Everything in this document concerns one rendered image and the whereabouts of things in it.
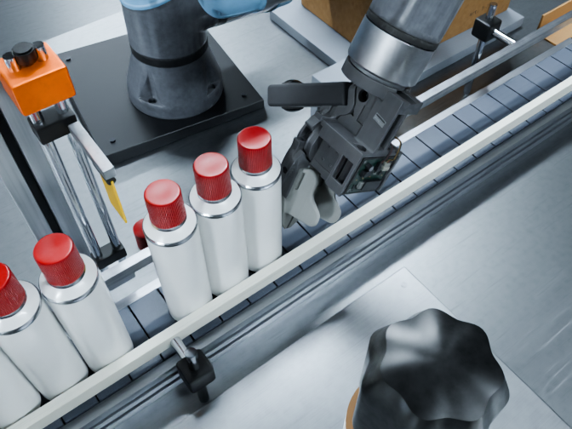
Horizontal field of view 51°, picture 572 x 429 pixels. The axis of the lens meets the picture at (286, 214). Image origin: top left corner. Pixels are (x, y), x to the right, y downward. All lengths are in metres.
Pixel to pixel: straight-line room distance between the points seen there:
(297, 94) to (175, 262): 0.22
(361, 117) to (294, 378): 0.28
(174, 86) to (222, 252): 0.37
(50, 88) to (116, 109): 0.48
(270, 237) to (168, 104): 0.35
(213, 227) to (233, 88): 0.45
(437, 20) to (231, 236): 0.28
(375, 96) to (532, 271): 0.36
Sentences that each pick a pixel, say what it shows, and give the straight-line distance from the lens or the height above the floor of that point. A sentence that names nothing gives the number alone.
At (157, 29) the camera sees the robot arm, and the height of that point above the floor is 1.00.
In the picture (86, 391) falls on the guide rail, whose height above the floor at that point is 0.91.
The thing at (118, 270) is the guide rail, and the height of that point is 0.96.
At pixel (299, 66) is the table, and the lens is 1.06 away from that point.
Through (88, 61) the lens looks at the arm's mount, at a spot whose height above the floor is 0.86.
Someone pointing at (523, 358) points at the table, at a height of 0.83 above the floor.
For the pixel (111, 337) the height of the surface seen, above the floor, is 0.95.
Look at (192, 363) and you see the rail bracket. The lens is 0.61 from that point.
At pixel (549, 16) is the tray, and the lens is 1.22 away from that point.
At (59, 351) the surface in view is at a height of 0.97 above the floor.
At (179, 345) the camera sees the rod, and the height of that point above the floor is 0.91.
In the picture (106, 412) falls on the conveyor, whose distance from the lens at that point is 0.67.
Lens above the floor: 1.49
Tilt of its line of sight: 52 degrees down
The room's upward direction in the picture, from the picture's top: straight up
